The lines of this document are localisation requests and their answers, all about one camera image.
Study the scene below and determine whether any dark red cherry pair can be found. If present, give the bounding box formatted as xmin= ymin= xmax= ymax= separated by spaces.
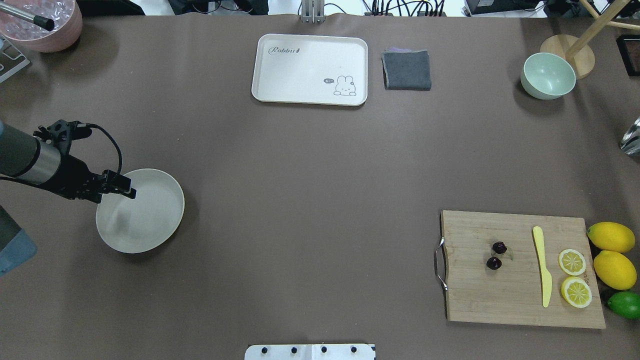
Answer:
xmin=485 ymin=241 xmax=514 ymax=271

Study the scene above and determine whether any aluminium frame post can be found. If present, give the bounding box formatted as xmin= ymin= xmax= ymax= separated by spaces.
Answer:
xmin=300 ymin=0 xmax=326 ymax=24

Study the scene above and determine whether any folded grey cloth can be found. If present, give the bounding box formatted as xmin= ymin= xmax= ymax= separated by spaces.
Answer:
xmin=381 ymin=48 xmax=432 ymax=91

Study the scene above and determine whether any metal scoop with black handle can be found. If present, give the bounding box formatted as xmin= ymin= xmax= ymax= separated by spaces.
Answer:
xmin=0 ymin=0 xmax=55 ymax=32

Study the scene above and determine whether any white wire cup rack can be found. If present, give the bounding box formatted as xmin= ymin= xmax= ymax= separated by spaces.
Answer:
xmin=0 ymin=35 xmax=31 ymax=83

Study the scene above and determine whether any round cream plate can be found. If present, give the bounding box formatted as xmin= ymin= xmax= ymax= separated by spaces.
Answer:
xmin=95 ymin=168 xmax=185 ymax=255

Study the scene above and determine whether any wooden cutting board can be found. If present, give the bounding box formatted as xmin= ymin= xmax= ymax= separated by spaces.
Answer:
xmin=435 ymin=210 xmax=606 ymax=330

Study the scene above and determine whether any pink bowl with ice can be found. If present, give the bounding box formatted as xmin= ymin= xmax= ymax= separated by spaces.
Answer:
xmin=0 ymin=0 xmax=83 ymax=53

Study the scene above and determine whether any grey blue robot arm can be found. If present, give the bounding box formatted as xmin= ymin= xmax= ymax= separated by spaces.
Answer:
xmin=0 ymin=120 xmax=137 ymax=276

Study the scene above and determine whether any cream rabbit tray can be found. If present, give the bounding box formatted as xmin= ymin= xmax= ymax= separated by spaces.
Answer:
xmin=251 ymin=33 xmax=368 ymax=107

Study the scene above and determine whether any wooden mug tree stand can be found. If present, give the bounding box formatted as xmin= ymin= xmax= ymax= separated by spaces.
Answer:
xmin=539 ymin=0 xmax=639 ymax=80

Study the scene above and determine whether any lemon half slice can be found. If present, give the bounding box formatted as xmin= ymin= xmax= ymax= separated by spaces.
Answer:
xmin=558 ymin=248 xmax=587 ymax=277
xmin=560 ymin=276 xmax=593 ymax=309

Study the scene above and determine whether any yellow plastic knife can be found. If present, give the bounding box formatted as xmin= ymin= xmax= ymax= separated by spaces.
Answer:
xmin=532 ymin=225 xmax=553 ymax=308

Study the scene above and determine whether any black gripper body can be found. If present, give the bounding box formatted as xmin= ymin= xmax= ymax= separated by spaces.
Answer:
xmin=33 ymin=120 xmax=105 ymax=204

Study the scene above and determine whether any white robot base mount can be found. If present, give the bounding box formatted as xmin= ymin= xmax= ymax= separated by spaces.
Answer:
xmin=244 ymin=343 xmax=377 ymax=360

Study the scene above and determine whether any dark wooden box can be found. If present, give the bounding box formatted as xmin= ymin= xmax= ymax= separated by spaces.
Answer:
xmin=615 ymin=34 xmax=640 ymax=76

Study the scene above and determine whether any yellow lemon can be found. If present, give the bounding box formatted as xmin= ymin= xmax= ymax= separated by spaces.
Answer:
xmin=586 ymin=221 xmax=636 ymax=253
xmin=593 ymin=250 xmax=638 ymax=291

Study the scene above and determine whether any green lime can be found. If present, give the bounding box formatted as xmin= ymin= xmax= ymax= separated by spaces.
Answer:
xmin=606 ymin=291 xmax=640 ymax=320

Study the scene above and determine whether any mint green bowl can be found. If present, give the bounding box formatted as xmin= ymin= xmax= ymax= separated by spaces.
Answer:
xmin=519 ymin=52 xmax=578 ymax=100

